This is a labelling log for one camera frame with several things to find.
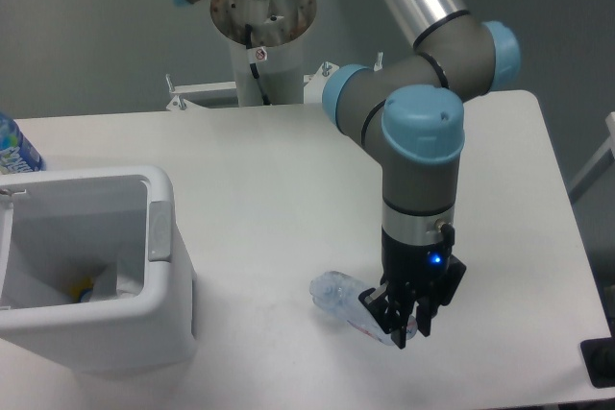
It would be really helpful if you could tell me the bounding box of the black clamp at table edge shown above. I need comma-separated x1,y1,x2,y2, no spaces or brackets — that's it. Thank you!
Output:
580,337,614,389

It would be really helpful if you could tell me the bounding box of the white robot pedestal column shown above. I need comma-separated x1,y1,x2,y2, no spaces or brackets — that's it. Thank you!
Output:
210,0,317,107

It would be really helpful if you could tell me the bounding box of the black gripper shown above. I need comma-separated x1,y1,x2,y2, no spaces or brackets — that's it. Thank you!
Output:
358,227,467,350

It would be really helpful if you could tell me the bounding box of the clear plastic wrapper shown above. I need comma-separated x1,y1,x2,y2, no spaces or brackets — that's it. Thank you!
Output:
80,260,144,302

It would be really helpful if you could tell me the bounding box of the blue labelled water bottle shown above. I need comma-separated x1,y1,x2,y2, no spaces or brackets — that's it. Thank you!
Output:
1,113,45,175

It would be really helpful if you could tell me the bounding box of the colourful snack package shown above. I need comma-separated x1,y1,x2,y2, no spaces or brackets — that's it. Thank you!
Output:
69,277,94,303

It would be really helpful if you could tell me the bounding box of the black cable on pedestal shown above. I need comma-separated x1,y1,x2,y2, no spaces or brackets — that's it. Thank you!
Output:
243,23,272,107

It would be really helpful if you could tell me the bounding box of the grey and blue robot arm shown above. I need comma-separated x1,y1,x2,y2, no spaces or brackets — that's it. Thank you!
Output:
173,0,521,348

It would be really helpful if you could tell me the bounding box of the white metal table frame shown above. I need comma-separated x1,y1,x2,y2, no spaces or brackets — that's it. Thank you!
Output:
164,51,385,111

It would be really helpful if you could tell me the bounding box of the crushed clear plastic bottle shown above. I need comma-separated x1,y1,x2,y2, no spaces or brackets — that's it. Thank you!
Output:
309,271,395,346

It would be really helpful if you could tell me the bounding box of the white frame at right edge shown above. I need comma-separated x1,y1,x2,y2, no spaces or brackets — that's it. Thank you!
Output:
568,112,614,204

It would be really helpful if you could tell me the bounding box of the white plastic trash can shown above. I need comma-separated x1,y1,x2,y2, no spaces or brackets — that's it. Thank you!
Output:
1,166,197,372

